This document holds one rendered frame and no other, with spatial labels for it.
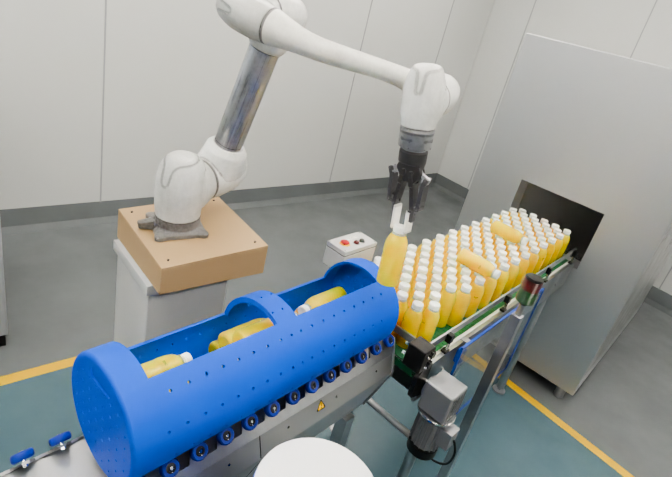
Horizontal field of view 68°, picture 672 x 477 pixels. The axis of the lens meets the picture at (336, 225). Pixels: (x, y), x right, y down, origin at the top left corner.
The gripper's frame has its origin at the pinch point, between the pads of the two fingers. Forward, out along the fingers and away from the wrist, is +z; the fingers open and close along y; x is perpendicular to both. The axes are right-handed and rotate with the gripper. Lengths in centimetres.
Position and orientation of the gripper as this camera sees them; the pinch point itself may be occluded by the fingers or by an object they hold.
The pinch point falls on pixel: (402, 218)
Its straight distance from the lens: 140.2
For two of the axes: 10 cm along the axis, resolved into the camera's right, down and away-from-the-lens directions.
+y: 6.9, 3.7, -6.3
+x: 7.2, -2.3, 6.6
